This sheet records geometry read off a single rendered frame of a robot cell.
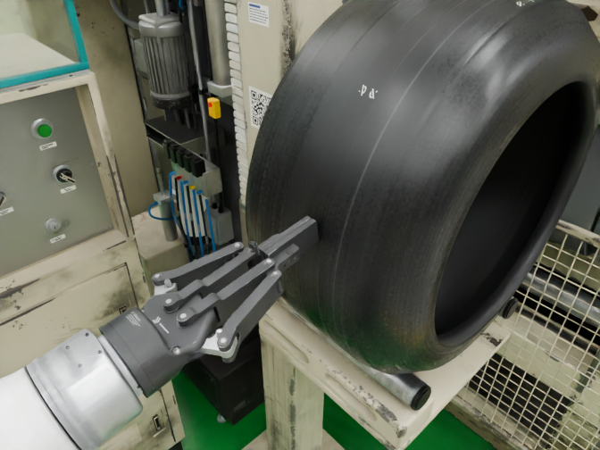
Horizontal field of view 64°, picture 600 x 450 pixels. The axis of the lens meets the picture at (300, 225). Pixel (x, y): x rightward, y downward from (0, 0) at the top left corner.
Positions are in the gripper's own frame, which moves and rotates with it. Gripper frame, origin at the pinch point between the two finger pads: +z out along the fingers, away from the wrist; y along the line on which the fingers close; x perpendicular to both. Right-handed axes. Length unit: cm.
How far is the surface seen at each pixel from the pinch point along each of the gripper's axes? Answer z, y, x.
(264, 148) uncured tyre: 6.4, 10.9, -4.6
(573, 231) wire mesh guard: 59, -12, 32
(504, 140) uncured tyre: 20.3, -11.8, -7.4
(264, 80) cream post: 23.1, 31.5, -1.4
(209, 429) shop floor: -3, 60, 124
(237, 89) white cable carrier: 23.5, 40.9, 2.9
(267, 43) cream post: 23.9, 30.5, -7.7
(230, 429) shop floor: 2, 54, 125
